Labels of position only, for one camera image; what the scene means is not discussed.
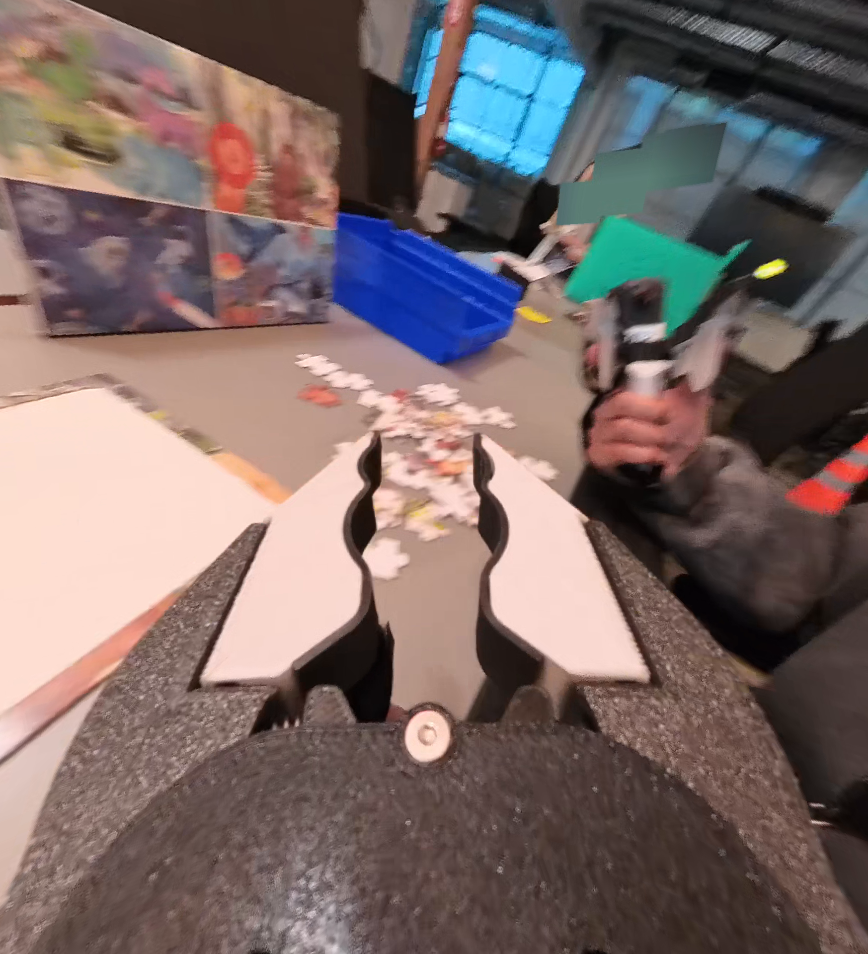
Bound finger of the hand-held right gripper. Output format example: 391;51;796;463
676;294;748;394
596;298;623;392

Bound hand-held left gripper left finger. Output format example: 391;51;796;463
200;432;394;687

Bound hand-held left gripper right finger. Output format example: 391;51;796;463
473;432;652;684

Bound pile of jigsaw pieces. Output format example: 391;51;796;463
296;352;560;581

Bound animal jigsaw puzzle board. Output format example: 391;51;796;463
0;376;293;795

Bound person's right forearm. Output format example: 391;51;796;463
613;436;852;635

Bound grey desk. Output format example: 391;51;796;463
0;224;599;954

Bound dark desk divider panel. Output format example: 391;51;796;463
69;0;412;217

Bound person's right hand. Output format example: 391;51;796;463
585;388;712;485

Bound orange grey striped cone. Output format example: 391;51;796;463
786;423;868;517

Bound blue plastic bin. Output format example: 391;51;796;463
333;212;524;366

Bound bright window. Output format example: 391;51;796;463
411;7;587;178

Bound red-brown pole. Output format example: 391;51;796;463
413;0;479;176

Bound person's dark jacket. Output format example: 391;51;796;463
724;309;868;954

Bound colourful printed puzzle box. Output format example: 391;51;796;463
0;0;341;338

